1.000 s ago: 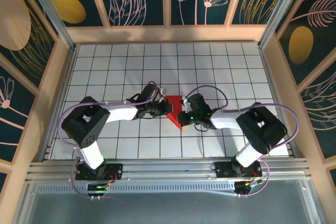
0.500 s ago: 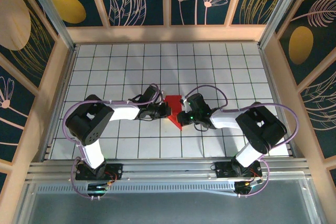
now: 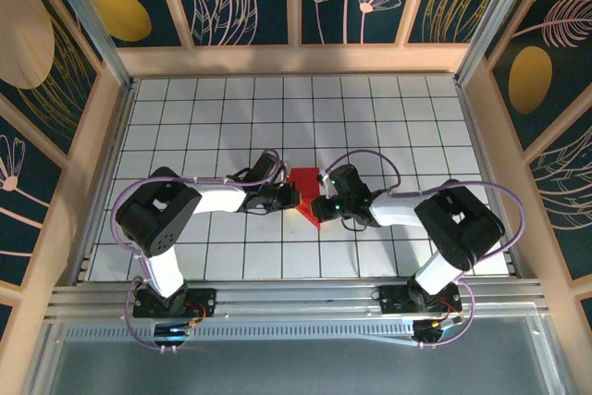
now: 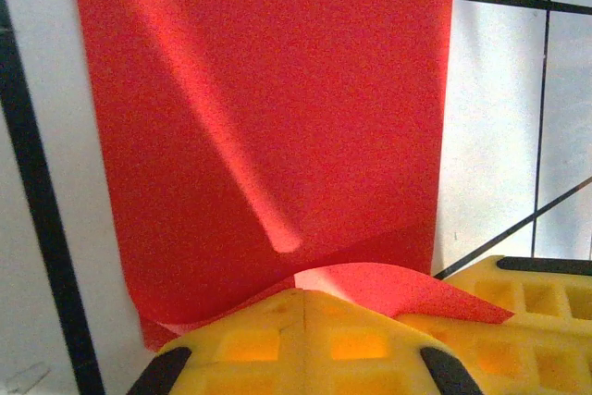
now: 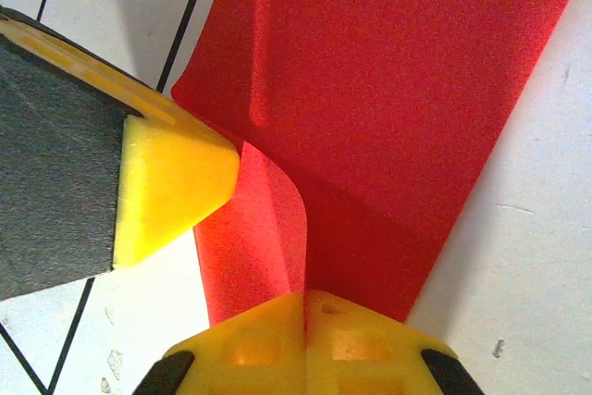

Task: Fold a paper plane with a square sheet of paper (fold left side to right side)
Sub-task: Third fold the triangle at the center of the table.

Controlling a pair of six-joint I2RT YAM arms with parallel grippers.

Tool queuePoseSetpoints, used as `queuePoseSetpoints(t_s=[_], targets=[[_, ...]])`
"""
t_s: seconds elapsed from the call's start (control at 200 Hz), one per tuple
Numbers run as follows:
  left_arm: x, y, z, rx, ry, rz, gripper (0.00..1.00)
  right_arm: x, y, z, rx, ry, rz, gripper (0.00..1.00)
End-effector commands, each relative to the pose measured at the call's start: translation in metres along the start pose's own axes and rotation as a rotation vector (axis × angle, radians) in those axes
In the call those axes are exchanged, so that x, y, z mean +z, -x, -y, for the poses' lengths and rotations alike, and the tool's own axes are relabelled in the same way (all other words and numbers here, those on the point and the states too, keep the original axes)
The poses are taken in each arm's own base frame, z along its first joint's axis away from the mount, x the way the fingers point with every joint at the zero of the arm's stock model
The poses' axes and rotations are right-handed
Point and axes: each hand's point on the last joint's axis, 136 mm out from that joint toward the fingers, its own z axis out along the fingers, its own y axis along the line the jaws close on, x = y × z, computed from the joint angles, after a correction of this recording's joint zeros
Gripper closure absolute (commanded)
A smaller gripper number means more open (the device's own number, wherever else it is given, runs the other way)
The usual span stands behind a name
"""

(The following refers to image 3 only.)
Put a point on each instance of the red cloth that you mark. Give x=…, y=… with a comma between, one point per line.
x=306, y=187

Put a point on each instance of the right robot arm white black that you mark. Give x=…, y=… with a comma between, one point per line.
x=458, y=224

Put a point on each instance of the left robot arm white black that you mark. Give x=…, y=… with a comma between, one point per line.
x=155, y=219

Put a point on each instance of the small controller board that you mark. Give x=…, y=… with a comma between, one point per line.
x=437, y=328
x=173, y=328

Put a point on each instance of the long aluminium mounting rail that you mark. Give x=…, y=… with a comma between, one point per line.
x=300, y=295

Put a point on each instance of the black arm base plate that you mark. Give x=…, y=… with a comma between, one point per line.
x=390, y=302
x=203, y=302

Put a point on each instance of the aluminium side rail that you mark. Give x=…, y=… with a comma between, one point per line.
x=105, y=182
x=478, y=136

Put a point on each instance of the aluminium corner post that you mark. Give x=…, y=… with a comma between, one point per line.
x=476, y=62
x=110, y=62

